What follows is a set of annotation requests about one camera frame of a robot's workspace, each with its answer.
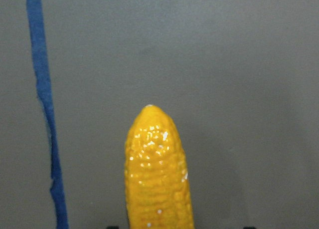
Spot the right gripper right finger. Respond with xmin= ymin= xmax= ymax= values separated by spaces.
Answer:
xmin=243 ymin=226 xmax=257 ymax=229

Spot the yellow toy corn cob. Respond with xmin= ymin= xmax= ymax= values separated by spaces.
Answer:
xmin=124 ymin=105 xmax=194 ymax=229

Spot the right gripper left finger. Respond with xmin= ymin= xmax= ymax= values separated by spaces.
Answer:
xmin=106 ymin=226 xmax=119 ymax=229

